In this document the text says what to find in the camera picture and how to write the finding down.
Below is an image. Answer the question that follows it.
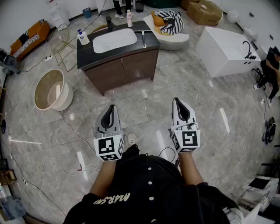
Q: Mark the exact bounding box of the long black cable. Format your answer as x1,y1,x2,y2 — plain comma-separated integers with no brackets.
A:
21,0,108,73

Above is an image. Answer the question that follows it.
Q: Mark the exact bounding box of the grey floor appliance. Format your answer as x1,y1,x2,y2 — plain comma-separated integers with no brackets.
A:
0,49,22,75

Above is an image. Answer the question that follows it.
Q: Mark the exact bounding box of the person's left white shoe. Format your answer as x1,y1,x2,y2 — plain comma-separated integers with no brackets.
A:
127,133,138,147

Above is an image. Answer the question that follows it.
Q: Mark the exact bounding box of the small cardboard box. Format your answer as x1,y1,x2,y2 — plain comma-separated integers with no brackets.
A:
180,0,193,11

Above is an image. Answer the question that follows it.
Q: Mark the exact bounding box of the marble side table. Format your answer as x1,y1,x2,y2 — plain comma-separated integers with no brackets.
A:
239,175,280,212

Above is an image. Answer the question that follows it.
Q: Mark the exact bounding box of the white water dispenser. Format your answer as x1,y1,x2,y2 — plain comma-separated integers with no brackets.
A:
48,0,70,28

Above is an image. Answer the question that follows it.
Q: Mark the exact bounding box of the person's black buttoned shirt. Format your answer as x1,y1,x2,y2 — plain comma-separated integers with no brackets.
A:
63,144,241,224

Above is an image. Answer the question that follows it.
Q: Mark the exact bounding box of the orange cushion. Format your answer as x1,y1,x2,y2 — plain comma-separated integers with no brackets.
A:
150,11,165,27

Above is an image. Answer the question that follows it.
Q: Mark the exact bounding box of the wooden crate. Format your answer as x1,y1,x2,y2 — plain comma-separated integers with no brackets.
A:
0,169,18,186

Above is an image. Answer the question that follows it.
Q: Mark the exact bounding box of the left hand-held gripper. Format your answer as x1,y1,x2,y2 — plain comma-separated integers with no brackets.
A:
93,105,125,162

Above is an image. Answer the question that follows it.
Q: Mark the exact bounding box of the white round lounge chair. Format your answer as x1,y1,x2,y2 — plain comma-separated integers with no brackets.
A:
143,13,190,51

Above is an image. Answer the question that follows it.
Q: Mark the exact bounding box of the black bathtub faucet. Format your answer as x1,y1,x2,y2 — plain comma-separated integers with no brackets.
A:
242,41,257,60

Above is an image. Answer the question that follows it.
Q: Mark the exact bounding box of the black wheeled device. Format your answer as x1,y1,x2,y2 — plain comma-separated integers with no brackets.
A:
262,117,277,144

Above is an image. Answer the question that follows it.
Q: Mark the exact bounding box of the white pump bottle, blue cap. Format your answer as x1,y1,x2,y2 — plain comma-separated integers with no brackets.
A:
77,29,90,46

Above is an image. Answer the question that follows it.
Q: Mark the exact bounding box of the person's right forearm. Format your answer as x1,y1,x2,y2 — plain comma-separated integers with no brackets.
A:
178,152,205,186

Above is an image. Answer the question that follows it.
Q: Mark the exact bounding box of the white floor cable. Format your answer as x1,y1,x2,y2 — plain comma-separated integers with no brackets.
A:
59,110,97,150

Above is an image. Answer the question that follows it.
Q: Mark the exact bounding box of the person's left forearm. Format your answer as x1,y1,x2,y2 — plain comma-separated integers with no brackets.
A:
89,160,117,198

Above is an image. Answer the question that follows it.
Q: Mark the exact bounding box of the white toilet with cistern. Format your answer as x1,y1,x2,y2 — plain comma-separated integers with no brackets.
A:
243,26,259,41

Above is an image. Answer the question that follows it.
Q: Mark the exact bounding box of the wooden vanity cabinet, dark top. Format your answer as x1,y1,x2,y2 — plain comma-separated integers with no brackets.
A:
77,21,161,96

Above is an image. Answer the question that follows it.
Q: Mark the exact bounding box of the black and white striped blanket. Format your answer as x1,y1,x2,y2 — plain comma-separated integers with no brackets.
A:
154,10,184,35

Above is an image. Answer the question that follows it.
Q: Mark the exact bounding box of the black sink faucet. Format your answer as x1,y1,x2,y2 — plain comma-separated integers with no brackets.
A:
105,15,116,32

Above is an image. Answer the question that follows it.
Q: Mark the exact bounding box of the white sink basin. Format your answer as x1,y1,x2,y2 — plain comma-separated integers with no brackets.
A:
92,28,138,54

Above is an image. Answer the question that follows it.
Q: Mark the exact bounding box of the large cardboard box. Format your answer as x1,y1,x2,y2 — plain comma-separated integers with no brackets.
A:
186,0,224,26

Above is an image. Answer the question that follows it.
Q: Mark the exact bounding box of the orange sofa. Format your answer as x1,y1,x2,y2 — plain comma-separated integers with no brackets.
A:
10,20,51,62

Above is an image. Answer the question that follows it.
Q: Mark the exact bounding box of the white bathtub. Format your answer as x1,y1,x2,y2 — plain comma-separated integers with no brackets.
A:
196,26,262,78

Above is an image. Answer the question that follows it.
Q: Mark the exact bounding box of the round beige basin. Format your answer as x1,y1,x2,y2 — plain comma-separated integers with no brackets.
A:
34,69,74,112

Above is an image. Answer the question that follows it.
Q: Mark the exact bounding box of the gold wire chair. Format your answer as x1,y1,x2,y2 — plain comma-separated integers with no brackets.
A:
50,23,77,72

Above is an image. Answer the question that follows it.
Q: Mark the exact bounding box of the striped sofa cushion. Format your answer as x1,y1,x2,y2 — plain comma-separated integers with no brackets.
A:
12,33,40,58

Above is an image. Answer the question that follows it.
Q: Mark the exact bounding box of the curved wooden chair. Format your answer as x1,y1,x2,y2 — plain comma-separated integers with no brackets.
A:
91,24,109,35

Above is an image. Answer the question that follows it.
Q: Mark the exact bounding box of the white squeegee with dark handle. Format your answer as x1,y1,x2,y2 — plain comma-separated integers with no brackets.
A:
133,30,153,49

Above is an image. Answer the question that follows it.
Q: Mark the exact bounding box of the round white toilet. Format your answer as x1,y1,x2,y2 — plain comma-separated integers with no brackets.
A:
226,10,240,24

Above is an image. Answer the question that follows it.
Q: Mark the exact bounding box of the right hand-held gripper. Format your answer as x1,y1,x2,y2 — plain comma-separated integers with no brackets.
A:
168,98,201,154

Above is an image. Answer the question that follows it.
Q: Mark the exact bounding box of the pink bottle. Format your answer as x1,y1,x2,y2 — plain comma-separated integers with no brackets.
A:
126,9,134,28

